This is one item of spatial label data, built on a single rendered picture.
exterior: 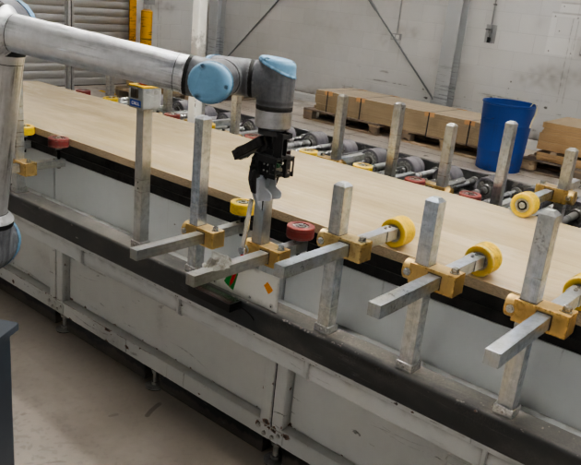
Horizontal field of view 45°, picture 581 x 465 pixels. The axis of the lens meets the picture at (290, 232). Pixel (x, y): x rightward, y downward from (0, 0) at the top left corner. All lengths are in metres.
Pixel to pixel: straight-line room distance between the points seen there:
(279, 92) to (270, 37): 9.81
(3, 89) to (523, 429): 1.45
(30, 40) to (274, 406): 1.35
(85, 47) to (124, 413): 1.51
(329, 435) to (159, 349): 0.83
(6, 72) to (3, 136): 0.16
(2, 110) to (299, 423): 1.31
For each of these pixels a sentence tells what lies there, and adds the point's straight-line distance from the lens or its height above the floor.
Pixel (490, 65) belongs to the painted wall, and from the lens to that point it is 9.41.
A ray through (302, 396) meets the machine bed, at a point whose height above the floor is 0.30.
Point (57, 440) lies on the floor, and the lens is 2.63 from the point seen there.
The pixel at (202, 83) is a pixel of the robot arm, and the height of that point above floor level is 1.32.
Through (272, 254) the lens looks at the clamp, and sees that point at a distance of 1.87.
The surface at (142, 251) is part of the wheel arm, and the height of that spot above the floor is 0.84.
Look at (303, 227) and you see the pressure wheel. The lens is 1.97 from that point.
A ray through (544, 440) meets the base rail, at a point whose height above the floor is 0.70.
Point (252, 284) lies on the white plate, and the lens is 1.95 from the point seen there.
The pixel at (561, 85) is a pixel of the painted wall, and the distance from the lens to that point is 9.07.
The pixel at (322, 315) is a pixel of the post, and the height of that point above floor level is 0.75.
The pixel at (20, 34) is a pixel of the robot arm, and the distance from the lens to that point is 1.71.
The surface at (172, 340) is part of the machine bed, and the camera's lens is 2.71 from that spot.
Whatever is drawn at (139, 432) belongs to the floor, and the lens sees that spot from 2.65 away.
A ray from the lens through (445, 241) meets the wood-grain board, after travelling 2.04.
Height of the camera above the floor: 1.52
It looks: 19 degrees down
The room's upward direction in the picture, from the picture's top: 6 degrees clockwise
